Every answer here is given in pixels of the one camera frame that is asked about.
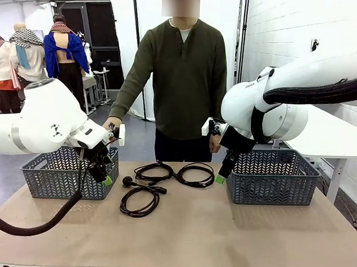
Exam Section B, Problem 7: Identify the black right arm cable sleeve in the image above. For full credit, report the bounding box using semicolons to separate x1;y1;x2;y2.
262;70;357;108

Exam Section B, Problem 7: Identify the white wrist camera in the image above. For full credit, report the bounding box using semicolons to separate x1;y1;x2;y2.
106;122;127;148
200;117;227;138

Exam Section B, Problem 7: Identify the grey plastic lattice basket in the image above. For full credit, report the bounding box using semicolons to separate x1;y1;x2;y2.
19;143;121;202
225;146;323;208

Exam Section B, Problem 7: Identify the black USB cable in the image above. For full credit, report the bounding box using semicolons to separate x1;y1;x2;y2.
132;159;176;187
174;161;216;189

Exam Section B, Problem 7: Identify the person's left forearm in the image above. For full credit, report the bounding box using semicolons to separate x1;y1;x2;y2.
210;81;229;122

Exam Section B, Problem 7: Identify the person's right forearm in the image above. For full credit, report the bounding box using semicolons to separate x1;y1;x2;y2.
107;75;149;122

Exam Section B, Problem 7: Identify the white table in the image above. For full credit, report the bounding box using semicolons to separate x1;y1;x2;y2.
281;103;357;206

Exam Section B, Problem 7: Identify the mannequin with blue garment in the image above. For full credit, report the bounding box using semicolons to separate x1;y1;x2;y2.
40;12;93;114

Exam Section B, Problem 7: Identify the black power cord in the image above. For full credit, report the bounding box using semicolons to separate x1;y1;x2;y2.
118;175;169;219

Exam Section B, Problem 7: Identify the black backdrop stand pole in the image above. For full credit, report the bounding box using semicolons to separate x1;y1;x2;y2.
234;0;251;84

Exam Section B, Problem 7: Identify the person's right hand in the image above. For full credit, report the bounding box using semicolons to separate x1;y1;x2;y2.
101;115;123;136

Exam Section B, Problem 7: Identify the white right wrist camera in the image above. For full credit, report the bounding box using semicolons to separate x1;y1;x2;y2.
200;117;227;138

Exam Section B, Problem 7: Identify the mannequin with patterned scarf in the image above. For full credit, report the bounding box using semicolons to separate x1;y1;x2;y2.
7;22;51;84

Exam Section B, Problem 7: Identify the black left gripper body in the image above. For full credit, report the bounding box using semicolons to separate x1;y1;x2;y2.
79;141;114;184

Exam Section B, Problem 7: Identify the white background desk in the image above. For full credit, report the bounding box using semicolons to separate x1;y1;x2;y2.
79;69;111;112

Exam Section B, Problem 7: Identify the person in green sweater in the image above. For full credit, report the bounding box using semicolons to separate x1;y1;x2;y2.
106;0;231;165

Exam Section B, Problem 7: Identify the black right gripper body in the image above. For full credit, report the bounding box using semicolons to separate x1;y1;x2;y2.
219;125;257;156

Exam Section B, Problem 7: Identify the person's left hand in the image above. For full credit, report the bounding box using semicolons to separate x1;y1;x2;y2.
208;135;223;155

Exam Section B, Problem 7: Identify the white photo backdrop screen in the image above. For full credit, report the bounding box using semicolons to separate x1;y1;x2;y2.
106;0;252;126

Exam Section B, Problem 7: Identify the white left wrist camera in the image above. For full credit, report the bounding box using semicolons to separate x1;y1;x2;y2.
106;122;127;148

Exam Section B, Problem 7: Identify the mannequin with orange skirt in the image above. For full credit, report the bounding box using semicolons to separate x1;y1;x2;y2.
0;25;25;116

